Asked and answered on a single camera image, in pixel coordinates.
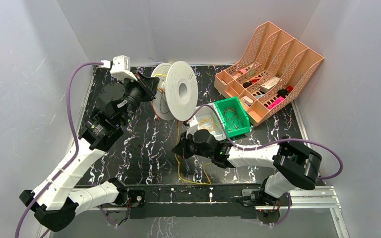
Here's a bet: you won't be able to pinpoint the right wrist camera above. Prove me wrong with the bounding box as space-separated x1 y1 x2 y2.
187 119 199 135

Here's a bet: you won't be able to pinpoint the red capped item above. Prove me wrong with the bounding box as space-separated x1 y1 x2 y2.
286 86 293 94

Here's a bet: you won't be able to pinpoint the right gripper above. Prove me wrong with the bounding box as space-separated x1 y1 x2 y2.
172 130 213 160

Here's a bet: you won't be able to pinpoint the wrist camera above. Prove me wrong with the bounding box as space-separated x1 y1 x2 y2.
100 55 137 83
187 119 199 135

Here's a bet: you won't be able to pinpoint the yellow cables in white bin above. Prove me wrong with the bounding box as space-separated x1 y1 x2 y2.
198 117 219 132

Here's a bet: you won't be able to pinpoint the white plastic bin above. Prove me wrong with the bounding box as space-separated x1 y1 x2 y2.
191 102 226 141

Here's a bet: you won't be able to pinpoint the white box in rack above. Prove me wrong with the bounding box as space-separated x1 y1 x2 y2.
259 76 280 93

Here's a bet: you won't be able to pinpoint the white perforated cable spool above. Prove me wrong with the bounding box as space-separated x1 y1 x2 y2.
151 61 198 121

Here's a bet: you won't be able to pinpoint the peach file organizer rack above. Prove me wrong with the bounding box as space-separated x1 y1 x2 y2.
214 21 324 126

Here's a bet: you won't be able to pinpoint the dark cables in green bin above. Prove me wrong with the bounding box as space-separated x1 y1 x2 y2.
222 108 246 132

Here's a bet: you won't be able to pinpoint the purple cable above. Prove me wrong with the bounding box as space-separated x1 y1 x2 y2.
14 60 104 238
184 104 344 180

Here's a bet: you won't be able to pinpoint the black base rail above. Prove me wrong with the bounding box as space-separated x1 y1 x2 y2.
125 183 339 220

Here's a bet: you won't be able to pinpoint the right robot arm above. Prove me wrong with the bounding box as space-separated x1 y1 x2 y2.
172 129 322 205

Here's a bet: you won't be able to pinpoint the green plastic bin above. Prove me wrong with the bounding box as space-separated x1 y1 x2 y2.
214 97 251 138

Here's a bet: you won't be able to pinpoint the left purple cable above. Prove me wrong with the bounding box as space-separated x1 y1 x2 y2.
14 60 104 238

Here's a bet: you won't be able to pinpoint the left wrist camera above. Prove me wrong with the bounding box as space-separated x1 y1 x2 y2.
100 55 137 83

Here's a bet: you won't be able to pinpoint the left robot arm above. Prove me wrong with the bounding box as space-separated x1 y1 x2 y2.
20 71 160 232

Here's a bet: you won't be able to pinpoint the yellow cable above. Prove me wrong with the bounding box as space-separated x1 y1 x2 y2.
154 73 212 185

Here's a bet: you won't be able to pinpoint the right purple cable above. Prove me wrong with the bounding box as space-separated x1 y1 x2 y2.
184 104 344 180

